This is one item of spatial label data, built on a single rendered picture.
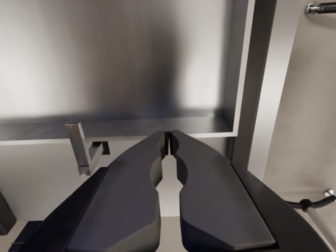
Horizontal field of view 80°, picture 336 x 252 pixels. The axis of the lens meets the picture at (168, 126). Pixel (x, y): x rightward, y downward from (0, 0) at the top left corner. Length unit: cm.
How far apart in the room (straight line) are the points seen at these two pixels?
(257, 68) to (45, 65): 18
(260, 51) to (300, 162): 144
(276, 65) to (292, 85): 108
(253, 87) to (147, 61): 9
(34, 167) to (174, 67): 19
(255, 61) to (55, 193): 26
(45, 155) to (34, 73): 9
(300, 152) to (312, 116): 26
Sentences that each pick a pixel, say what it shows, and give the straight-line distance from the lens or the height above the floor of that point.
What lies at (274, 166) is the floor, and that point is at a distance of 153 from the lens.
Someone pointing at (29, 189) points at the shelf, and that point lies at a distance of 30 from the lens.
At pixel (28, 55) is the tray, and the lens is 21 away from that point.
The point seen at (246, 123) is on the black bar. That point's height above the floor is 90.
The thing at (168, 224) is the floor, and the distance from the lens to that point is 177.
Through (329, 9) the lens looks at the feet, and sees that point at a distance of 119.
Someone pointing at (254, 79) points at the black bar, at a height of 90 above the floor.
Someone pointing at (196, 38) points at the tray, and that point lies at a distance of 18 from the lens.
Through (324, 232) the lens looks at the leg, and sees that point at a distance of 159.
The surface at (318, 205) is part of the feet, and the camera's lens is 173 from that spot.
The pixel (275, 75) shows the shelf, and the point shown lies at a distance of 21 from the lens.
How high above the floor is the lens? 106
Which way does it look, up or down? 63 degrees down
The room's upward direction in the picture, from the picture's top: 180 degrees clockwise
